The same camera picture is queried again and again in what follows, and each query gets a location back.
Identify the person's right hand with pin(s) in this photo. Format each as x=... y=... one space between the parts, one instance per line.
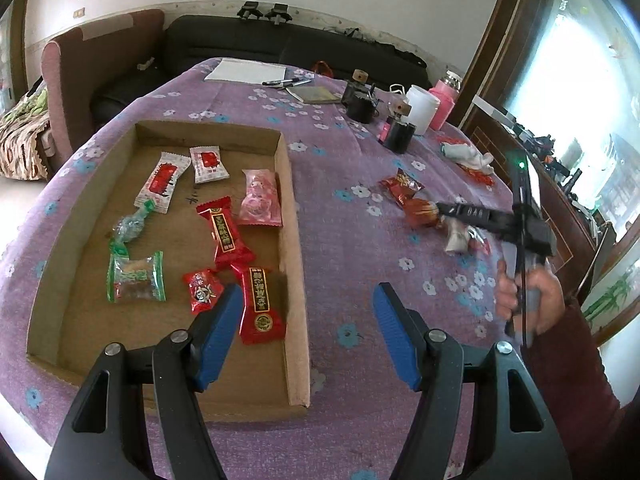
x=551 y=305

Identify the green clear snack packet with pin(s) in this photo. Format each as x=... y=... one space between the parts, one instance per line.
x=135 y=279

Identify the patterned brown blanket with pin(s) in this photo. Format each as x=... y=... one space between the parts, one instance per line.
x=21 y=129

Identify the red gold snack bag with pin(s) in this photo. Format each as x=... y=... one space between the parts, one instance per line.
x=422 y=213

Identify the pink snack packet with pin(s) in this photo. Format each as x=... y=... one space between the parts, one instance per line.
x=261 y=204

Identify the white red snack packet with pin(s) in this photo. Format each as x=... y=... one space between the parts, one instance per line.
x=161 y=183

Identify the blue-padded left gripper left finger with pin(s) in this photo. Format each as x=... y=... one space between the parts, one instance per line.
x=104 y=436

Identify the long red snack packet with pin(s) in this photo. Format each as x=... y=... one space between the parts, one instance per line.
x=230 y=249

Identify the white small snack packet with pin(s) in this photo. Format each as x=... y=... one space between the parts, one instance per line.
x=460 y=237

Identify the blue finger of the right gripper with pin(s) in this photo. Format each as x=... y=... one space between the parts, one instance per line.
x=452 y=210

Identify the black marker pen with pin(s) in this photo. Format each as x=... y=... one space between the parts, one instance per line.
x=286 y=83

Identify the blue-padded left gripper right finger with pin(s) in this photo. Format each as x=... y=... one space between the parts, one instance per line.
x=512 y=433

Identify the maroon armchair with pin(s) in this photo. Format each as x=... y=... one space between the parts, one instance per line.
x=79 y=62

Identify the purple floral tablecloth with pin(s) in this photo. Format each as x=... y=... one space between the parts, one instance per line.
x=353 y=237

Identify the dark red snack bag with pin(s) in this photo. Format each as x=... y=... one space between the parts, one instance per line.
x=401 y=187

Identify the green twisted candy wrapper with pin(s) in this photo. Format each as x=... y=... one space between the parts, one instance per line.
x=128 y=228

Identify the olive notebook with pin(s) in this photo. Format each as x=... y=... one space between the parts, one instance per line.
x=313 y=95

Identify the white paper sheet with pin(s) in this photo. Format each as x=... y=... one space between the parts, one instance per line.
x=246 y=71

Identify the black sofa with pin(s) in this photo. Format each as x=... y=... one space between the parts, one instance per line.
x=193 y=39

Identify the small red candy packet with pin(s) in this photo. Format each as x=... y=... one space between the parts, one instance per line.
x=205 y=289

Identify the brown cardboard tray box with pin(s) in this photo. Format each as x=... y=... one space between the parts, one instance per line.
x=72 y=320

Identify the white crumpled cloth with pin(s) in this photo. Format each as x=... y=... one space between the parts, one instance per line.
x=468 y=156

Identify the black container with pink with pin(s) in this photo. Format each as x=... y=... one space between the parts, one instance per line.
x=397 y=132

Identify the black cup holder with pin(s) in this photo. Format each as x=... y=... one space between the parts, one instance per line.
x=359 y=98

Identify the pink water bottle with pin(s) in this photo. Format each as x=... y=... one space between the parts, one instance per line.
x=447 y=90

